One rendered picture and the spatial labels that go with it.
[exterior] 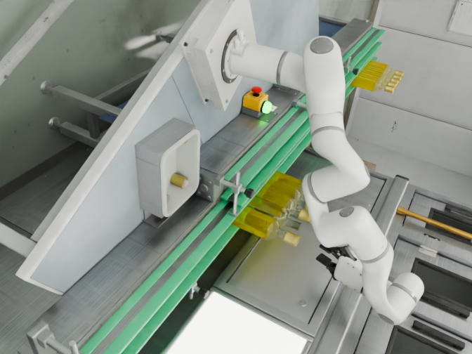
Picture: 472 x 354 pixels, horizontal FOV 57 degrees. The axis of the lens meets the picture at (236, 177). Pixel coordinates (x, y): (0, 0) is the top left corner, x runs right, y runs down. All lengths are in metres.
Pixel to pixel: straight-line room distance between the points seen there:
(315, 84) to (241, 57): 0.27
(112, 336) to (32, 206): 0.80
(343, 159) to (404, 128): 6.76
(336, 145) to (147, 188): 0.52
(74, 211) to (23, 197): 0.77
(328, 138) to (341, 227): 0.21
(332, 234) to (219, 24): 0.61
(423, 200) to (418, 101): 5.62
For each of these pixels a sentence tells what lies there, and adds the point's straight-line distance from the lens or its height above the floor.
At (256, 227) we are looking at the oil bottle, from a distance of 1.40.
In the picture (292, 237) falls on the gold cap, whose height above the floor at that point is 1.14.
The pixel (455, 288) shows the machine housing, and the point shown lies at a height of 1.66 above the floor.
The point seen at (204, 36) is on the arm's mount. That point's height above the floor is 0.80.
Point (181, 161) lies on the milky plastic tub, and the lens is 1.32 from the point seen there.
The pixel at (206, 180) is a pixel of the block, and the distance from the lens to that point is 1.35.
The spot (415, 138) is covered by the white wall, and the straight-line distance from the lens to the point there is 7.84.
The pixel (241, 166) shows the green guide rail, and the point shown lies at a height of 0.91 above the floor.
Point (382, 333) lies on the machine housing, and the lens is 1.47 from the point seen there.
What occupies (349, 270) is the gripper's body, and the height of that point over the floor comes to 1.34.
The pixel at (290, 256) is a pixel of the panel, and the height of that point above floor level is 1.14.
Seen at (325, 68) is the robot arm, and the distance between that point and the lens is 1.11.
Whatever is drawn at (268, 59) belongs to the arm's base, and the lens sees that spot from 1.24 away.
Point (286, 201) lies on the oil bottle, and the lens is 1.48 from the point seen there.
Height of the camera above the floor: 1.40
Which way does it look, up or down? 20 degrees down
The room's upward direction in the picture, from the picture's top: 112 degrees clockwise
